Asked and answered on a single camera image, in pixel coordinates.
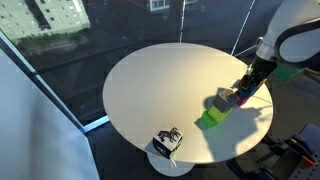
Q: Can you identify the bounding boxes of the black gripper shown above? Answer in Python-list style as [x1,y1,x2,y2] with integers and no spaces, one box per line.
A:
[239,55,278,92]

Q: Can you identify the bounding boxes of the blue block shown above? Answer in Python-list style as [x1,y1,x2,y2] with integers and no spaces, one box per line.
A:
[237,79,265,100]

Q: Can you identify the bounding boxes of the green plate behind arm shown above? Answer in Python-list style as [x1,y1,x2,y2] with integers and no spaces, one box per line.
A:
[274,63,306,84]

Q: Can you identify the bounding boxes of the magenta block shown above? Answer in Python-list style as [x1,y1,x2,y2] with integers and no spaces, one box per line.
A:
[234,93,250,107]

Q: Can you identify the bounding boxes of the grey patterned block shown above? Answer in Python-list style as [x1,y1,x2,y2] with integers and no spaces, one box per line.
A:
[212,88,240,114]

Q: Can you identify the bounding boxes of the lime block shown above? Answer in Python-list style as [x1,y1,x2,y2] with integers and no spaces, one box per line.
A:
[207,104,233,123]

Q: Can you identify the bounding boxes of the green block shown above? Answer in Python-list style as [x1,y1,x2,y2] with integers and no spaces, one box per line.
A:
[199,109,220,129]

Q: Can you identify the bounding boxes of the grey perforated board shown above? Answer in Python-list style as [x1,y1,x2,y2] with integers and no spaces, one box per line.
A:
[286,159,320,180]

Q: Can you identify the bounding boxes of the zebra print checkered cube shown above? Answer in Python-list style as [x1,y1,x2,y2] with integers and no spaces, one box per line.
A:
[152,125,184,160]

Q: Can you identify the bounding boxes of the blue clamp with orange handle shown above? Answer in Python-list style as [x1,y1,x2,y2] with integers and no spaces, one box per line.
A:
[288,123,320,168]

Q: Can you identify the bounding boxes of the grey window frame bar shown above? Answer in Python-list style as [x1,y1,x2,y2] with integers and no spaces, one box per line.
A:
[0,30,110,134]

